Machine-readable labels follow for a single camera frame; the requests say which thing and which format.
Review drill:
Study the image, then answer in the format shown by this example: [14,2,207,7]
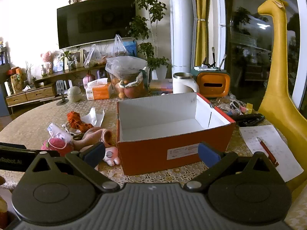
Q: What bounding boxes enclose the orange white tissue pack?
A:
[86,78,113,100]

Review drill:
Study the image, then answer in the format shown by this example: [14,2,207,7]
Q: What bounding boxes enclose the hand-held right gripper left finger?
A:
[25,142,120,193]

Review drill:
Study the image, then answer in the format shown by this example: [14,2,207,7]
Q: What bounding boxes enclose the wooden television cabinet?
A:
[5,62,111,108]

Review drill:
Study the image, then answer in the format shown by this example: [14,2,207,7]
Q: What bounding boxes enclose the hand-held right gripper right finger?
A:
[183,142,280,193]

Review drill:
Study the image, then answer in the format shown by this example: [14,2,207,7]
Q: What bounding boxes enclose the plastic bag of fruit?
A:
[105,56,148,99]

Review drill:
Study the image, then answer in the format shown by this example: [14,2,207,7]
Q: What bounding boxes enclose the white cable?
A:
[62,122,82,137]

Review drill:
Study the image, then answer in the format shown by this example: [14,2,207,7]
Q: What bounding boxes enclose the grey phone stand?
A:
[56,80,70,105]

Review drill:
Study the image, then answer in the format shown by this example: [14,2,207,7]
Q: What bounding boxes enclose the white-framed sunglasses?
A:
[229,101,246,111]

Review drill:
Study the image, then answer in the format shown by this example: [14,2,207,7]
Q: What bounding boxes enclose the grey round container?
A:
[67,86,83,103]

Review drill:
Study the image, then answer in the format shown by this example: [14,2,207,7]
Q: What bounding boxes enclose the blue picture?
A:
[122,40,138,58]

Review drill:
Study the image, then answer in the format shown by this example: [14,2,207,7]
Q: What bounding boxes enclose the pink small bag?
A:
[83,73,96,88]

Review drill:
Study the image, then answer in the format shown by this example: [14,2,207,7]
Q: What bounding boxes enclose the red strawberry plush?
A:
[41,135,74,158]

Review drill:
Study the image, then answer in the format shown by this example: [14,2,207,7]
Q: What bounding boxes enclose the black remote control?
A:
[229,113,266,127]

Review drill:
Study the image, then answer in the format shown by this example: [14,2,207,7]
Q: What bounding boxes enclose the pink teddy bear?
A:
[40,51,54,74]

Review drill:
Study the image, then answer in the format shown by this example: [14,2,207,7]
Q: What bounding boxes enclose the clear plastic bag of snacks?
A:
[112,34,129,58]

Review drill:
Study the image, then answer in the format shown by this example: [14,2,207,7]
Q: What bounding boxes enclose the white picture frame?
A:
[64,49,84,70]

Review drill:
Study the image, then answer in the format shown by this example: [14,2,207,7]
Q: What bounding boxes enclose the tall potted tree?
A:
[126,0,171,80]

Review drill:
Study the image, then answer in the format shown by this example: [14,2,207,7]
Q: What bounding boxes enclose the white mug with handle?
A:
[173,72,200,94]

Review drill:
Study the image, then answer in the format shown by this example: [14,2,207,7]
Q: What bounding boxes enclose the yellow giraffe figure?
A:
[257,0,307,198]

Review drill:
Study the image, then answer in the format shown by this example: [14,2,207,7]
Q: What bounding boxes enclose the orange green desk organizer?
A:
[191,67,231,98]

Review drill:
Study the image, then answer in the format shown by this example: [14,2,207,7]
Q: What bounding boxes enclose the red pen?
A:
[256,137,279,167]

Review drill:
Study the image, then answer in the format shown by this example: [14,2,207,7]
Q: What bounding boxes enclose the white standing air conditioner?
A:
[168,0,196,67]

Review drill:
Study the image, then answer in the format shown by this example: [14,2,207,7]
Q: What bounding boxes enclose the red cloth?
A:
[67,111,95,133]

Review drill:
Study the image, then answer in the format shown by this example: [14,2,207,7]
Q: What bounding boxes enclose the black flat television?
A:
[57,0,136,49]

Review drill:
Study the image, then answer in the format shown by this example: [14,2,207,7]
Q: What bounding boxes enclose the white tissue paper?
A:
[80,107,105,127]

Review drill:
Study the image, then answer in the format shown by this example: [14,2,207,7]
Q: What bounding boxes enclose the stack of colourful books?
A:
[149,79,174,95]

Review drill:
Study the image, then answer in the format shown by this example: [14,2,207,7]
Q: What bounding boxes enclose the red book with doll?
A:
[116,92,236,176]

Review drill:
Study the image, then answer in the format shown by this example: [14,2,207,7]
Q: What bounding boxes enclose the yellow curtain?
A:
[194,0,210,66]

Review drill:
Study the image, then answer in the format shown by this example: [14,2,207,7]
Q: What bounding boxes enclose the yellow printed box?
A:
[10,74,25,94]

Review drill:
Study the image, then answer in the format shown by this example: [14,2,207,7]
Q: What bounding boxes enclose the pink rabbit toy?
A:
[97,146,120,166]

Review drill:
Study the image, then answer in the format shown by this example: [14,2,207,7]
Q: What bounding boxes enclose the clear printed plastic packet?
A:
[47,123,74,142]

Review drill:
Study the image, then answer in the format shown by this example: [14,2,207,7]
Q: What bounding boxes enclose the white paper note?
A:
[239,125,304,183]

